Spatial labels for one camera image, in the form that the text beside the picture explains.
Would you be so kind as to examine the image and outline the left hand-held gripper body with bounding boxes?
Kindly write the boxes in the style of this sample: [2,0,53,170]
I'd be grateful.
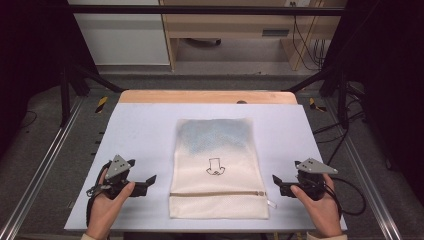
[86,154,137,201]

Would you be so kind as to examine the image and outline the hanging black cables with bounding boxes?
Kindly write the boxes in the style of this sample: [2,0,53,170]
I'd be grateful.
[289,1,327,72]

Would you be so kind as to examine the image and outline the yellow black tape strip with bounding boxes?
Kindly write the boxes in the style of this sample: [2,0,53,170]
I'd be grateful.
[308,97,328,113]
[94,96,109,114]

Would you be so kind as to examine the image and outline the black curtain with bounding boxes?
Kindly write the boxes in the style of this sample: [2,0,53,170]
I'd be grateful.
[0,0,88,158]
[321,0,424,204]

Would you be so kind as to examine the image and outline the person's right hand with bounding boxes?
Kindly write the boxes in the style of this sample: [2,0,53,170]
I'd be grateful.
[289,173,344,239]

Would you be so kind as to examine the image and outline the hand-held gripper cable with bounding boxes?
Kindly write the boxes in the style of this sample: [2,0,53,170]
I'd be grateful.
[319,176,368,222]
[85,161,112,228]

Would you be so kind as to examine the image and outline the right hand-held gripper cable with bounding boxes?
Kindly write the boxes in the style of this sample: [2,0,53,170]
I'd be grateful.
[319,176,368,222]

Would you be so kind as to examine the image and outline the aluminium rail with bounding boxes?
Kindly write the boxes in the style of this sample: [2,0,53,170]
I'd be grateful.
[324,98,403,240]
[0,96,86,240]

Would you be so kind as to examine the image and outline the white foam board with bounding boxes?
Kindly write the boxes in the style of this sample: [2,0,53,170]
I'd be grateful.
[64,102,348,233]

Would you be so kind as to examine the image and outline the person's left hand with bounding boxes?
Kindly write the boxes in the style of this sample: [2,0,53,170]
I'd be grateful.
[85,168,136,240]

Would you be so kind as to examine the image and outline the white mesh laundry bag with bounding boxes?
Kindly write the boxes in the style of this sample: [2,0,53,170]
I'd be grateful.
[168,118,278,221]

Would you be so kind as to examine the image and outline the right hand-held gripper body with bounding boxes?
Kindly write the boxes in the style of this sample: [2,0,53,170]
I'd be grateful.
[294,157,339,202]

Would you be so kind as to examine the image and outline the thin black floor cable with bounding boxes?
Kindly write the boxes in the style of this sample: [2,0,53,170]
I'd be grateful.
[19,110,38,130]

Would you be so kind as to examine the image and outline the black metal stand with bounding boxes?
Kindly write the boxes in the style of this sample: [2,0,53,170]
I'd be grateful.
[286,61,352,130]
[59,62,125,128]

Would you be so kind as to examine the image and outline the black horizontal frame bar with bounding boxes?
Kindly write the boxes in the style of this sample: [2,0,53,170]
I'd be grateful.
[66,4,346,16]

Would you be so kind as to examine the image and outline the left hand-held gripper cable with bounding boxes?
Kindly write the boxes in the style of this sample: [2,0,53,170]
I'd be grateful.
[85,161,112,228]

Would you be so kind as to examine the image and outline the white cabinet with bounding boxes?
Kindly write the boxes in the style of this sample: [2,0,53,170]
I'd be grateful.
[67,0,171,66]

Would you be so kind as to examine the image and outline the wooden desk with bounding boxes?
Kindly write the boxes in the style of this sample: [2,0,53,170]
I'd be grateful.
[159,0,348,72]

